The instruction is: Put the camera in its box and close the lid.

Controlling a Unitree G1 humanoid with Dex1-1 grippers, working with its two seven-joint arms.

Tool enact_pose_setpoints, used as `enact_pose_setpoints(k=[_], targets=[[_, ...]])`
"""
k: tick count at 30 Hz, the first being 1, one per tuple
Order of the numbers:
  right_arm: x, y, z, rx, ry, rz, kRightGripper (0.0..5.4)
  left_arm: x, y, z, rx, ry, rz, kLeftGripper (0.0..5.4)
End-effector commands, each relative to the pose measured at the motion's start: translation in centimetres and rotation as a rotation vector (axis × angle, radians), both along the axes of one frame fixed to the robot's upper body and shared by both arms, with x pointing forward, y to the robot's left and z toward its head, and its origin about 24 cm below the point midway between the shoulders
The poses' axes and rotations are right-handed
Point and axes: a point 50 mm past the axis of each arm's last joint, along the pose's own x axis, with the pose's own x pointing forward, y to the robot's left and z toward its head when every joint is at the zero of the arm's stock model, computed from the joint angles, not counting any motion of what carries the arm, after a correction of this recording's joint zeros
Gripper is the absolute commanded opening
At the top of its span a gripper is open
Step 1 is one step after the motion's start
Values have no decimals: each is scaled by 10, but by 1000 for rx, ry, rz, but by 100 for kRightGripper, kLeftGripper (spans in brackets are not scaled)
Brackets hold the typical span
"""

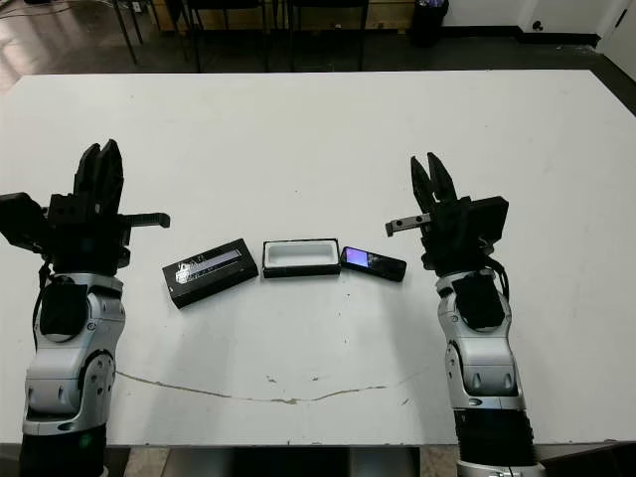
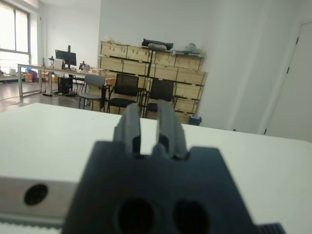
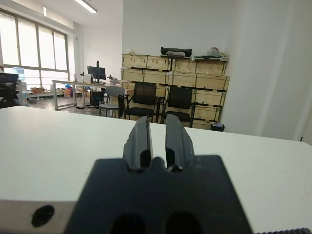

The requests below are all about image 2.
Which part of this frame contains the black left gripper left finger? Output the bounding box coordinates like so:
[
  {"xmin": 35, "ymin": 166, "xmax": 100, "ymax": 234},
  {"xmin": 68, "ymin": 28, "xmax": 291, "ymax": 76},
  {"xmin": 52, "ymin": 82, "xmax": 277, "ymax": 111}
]
[{"xmin": 113, "ymin": 102, "xmax": 142, "ymax": 156}]

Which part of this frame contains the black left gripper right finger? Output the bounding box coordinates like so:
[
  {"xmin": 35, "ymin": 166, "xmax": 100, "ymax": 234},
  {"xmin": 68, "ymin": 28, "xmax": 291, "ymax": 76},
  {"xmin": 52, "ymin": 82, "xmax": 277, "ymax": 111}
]
[{"xmin": 156, "ymin": 98, "xmax": 189, "ymax": 159}]

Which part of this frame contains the black trash bin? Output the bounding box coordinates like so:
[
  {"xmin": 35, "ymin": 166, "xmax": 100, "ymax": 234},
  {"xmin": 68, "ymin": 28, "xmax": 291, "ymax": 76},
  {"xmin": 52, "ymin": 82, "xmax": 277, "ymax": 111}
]
[{"xmin": 189, "ymin": 115, "xmax": 203, "ymax": 127}]

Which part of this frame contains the black mesh chair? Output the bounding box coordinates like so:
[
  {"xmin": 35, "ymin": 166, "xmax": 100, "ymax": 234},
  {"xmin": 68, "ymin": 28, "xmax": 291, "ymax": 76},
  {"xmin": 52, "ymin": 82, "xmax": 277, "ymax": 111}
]
[
  {"xmin": 107, "ymin": 73, "xmax": 145, "ymax": 115},
  {"xmin": 145, "ymin": 79, "xmax": 176, "ymax": 119}
]

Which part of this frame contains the black stand pole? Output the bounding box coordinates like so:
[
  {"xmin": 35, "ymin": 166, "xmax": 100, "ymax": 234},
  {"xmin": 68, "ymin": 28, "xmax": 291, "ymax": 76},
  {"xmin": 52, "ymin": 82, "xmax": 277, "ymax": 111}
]
[{"xmin": 147, "ymin": 48, "xmax": 157, "ymax": 78}]

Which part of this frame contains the black PC tower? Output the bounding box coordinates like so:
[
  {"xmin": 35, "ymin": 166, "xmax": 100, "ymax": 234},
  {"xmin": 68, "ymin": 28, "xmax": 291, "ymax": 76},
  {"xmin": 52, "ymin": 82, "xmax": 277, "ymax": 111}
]
[{"xmin": 58, "ymin": 77, "xmax": 74, "ymax": 95}]

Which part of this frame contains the grey cloth bundle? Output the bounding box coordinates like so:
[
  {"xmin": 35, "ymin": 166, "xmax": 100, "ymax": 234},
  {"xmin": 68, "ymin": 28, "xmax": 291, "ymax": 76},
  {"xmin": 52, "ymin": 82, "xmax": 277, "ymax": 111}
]
[{"xmin": 148, "ymin": 43, "xmax": 168, "ymax": 51}]

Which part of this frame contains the colourful plastic bag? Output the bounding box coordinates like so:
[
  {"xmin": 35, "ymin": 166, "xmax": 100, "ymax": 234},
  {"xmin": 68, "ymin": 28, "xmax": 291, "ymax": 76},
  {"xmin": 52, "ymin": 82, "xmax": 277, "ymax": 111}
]
[{"xmin": 184, "ymin": 42, "xmax": 203, "ymax": 53}]

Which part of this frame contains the long black bag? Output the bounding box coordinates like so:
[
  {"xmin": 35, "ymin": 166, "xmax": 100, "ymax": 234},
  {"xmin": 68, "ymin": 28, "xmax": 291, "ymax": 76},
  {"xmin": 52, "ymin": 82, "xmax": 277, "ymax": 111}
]
[{"xmin": 141, "ymin": 38, "xmax": 175, "ymax": 51}]

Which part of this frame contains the crumpled clear plastic bag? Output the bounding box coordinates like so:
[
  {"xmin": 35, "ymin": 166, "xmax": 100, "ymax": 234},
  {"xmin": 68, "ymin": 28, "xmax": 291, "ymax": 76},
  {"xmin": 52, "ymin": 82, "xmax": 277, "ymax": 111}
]
[{"xmin": 104, "ymin": 34, "xmax": 122, "ymax": 46}]

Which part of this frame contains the black computer monitor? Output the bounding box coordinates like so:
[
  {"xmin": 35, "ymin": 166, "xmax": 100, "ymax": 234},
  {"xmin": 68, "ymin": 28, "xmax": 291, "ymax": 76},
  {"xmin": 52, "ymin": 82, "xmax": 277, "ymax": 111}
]
[{"xmin": 55, "ymin": 45, "xmax": 77, "ymax": 69}]

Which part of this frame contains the long white desk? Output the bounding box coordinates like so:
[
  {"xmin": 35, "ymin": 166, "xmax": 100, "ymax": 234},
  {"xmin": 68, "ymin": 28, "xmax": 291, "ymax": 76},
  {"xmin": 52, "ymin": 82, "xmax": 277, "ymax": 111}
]
[{"xmin": 16, "ymin": 62, "xmax": 107, "ymax": 98}]

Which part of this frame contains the white door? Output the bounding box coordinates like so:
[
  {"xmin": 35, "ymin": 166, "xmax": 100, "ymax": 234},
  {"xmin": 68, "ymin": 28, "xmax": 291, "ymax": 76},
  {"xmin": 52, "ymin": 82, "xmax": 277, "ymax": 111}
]
[{"xmin": 264, "ymin": 21, "xmax": 312, "ymax": 143}]

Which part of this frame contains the large window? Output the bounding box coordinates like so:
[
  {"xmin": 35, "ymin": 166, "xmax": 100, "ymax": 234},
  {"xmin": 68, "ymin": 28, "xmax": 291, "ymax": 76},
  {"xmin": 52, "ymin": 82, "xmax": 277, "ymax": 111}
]
[{"xmin": 0, "ymin": 0, "xmax": 32, "ymax": 64}]

